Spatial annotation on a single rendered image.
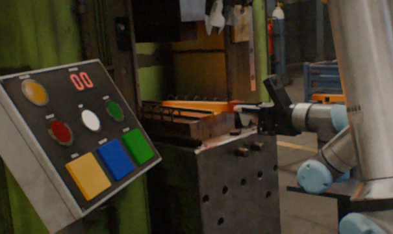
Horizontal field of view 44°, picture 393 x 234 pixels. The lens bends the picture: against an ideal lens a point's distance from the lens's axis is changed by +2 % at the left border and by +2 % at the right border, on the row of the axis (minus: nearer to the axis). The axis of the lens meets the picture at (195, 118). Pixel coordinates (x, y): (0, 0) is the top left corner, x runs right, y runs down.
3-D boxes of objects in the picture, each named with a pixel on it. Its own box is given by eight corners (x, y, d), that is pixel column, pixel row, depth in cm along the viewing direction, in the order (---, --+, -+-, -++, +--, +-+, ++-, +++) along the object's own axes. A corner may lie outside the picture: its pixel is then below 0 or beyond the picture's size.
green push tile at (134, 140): (155, 155, 110) (138, 127, 110) (141, 165, 103) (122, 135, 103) (149, 158, 111) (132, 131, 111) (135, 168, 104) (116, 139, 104)
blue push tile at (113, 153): (136, 168, 101) (117, 138, 101) (118, 180, 94) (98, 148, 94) (129, 172, 102) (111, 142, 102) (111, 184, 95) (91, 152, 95)
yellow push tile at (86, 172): (112, 185, 92) (90, 151, 92) (91, 199, 85) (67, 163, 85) (105, 189, 93) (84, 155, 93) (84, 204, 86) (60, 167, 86)
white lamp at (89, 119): (105, 129, 99) (102, 108, 98) (86, 134, 96) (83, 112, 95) (97, 127, 101) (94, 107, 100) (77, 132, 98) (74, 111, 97)
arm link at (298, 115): (303, 106, 122) (321, 101, 128) (288, 105, 125) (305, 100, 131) (305, 135, 124) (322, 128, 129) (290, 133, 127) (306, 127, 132)
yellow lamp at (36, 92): (52, 103, 90) (49, 79, 89) (28, 107, 87) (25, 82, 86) (44, 101, 92) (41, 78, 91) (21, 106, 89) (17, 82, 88)
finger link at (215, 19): (214, 42, 119) (227, 6, 115) (197, 32, 122) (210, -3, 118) (221, 42, 121) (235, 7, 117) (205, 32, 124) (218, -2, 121)
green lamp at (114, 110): (128, 118, 108) (126, 99, 107) (111, 123, 105) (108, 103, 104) (119, 117, 110) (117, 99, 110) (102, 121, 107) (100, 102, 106)
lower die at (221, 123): (234, 130, 156) (233, 104, 154) (191, 145, 142) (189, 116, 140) (151, 119, 185) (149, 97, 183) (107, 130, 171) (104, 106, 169)
